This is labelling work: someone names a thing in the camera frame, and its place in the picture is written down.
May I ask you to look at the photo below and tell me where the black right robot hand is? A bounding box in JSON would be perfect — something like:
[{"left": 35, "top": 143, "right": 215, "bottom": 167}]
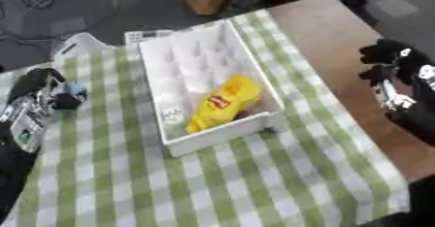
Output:
[{"left": 356, "top": 38, "right": 435, "bottom": 148}]

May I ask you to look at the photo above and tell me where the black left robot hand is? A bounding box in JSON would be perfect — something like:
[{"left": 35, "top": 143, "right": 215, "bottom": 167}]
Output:
[{"left": 7, "top": 67, "right": 90, "bottom": 111}]

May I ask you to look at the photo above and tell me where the small blue block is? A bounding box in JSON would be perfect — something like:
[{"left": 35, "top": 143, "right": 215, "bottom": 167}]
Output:
[{"left": 62, "top": 81, "right": 88, "bottom": 97}]

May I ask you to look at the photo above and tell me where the white rectangular box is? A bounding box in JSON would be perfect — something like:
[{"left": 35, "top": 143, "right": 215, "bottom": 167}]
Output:
[{"left": 136, "top": 18, "right": 289, "bottom": 158}]

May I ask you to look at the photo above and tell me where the printed white paper sheet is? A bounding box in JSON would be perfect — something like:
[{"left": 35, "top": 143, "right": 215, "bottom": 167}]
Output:
[{"left": 122, "top": 28, "right": 177, "bottom": 47}]

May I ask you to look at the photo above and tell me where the dark red small object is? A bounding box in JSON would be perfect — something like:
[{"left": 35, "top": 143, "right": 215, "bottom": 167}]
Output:
[{"left": 231, "top": 108, "right": 258, "bottom": 120}]

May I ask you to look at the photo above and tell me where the yellow snack bag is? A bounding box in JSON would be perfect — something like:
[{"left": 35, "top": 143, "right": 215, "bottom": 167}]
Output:
[{"left": 184, "top": 74, "right": 264, "bottom": 135}]

